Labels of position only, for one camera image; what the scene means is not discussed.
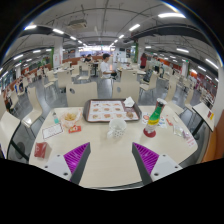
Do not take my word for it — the white pink-printed paper slip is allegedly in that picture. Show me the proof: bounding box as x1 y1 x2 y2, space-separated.
181 129 198 148

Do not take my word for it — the group of beige chairs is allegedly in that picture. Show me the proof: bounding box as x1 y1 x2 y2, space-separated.
0 59 208 134

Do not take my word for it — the ceiling air conditioner unit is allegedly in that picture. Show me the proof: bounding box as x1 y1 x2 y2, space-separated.
67 18 88 29

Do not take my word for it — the crumpled white napkin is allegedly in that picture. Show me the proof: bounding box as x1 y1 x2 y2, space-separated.
123 96 136 108

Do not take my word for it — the dark brown food tray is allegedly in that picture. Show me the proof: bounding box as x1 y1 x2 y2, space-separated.
82 98 143 124

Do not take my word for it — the group of ceiling lights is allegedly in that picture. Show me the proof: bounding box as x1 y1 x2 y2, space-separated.
0 11 221 78

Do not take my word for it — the white printed card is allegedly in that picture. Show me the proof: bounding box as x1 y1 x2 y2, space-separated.
41 123 64 140

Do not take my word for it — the white neighbouring table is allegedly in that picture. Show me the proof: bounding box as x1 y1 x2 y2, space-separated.
0 111 22 159
192 101 216 141

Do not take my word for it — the small clear sanitizer bottle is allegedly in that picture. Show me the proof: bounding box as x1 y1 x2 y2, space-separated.
52 111 60 125

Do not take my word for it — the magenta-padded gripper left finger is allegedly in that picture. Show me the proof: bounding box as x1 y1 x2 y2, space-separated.
40 142 92 186

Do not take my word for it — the clear plastic packet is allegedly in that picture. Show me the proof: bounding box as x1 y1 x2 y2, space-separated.
172 123 186 138

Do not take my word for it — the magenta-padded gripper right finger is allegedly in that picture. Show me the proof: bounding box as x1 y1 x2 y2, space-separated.
131 142 184 186

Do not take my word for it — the green drink bottle black cap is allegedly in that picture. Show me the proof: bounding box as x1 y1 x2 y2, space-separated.
143 101 165 139

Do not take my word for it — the clear food bag with fries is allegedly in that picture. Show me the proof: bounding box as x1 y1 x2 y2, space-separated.
59 108 84 129

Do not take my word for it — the red paper pouch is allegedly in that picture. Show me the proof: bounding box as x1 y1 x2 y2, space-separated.
33 141 53 159

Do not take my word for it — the colourful sticker sheet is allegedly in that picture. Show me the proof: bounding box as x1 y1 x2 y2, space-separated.
141 112 169 129

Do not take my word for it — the person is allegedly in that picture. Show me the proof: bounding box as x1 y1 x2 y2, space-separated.
139 52 149 69
99 53 118 79
83 53 94 64

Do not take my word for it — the white dotted mug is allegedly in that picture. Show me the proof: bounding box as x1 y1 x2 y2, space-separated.
106 118 128 139

